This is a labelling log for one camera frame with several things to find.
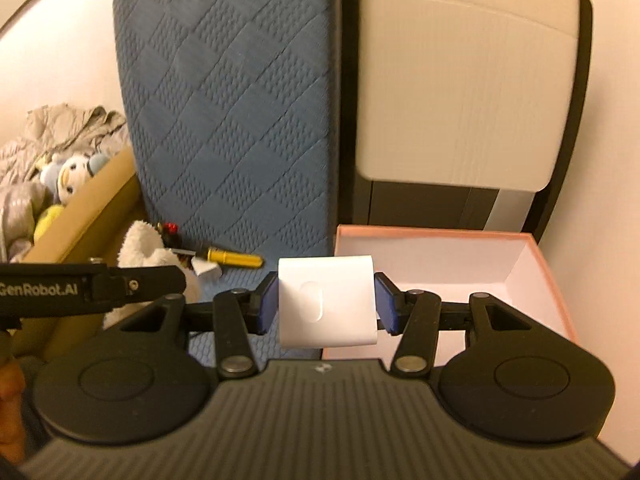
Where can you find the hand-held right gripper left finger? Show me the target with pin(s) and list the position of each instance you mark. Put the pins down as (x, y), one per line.
(269, 305)

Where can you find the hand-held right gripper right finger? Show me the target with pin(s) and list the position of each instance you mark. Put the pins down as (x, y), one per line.
(384, 305)

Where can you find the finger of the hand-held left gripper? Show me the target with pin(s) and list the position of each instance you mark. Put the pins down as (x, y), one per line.
(145, 282)

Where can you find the white rounded plastic case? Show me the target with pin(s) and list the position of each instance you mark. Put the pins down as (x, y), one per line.
(325, 300)

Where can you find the white power adapter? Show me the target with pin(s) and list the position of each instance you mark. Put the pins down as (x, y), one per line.
(206, 268)

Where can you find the terracotta pink board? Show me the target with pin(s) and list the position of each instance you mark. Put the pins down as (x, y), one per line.
(450, 270)

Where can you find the person's left hand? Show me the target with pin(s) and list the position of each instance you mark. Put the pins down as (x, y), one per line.
(10, 410)

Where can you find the white plush toy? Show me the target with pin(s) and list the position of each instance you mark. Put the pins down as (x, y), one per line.
(145, 255)

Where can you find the small red black toy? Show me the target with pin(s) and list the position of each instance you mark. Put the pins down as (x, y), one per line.
(170, 232)

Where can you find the yellow plush toy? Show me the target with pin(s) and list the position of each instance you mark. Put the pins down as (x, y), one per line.
(47, 222)

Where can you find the beige folding chair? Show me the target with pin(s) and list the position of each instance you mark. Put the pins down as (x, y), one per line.
(425, 207)

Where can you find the blue white penguin plush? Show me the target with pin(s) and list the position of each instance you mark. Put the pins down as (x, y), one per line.
(72, 172)

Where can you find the blue quilted mat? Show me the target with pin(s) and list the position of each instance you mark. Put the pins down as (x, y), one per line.
(225, 110)

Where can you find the beige plastic panel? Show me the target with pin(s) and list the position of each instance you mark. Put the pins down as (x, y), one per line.
(460, 100)

